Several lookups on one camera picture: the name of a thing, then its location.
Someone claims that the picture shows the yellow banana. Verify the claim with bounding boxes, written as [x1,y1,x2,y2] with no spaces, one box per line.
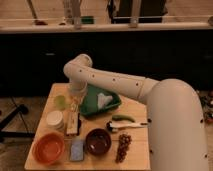
[69,99,80,112]

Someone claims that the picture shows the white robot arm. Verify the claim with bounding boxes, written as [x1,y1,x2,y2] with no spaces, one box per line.
[63,54,209,171]

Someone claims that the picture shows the green paper cup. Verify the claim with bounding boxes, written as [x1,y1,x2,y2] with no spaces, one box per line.
[54,95,66,110]

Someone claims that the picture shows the green plastic tray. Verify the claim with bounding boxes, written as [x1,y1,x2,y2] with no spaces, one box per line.
[79,85,121,117]

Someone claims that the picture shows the wooden brush block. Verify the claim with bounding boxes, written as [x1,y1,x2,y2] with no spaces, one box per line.
[66,112,80,136]

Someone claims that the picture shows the white crumpled cloth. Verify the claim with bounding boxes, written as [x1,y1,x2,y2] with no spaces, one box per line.
[97,93,113,109]

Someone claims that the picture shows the white stacked cups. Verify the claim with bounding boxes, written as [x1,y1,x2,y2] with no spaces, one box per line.
[46,110,64,129]

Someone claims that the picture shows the green cucumber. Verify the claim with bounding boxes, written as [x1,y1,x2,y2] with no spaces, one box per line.
[112,115,135,122]

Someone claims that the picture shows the dark maroon bowl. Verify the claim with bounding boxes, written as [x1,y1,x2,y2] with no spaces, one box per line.
[85,128,112,156]

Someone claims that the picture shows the blue sponge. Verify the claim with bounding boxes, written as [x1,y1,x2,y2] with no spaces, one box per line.
[70,139,84,162]

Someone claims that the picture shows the black chair base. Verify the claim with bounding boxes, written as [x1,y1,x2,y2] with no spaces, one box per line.
[0,104,35,142]

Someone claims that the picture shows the orange plastic bowl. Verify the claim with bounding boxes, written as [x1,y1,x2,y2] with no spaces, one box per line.
[32,133,65,165]

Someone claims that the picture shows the dark grape bunch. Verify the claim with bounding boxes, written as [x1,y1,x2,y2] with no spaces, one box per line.
[115,134,132,163]

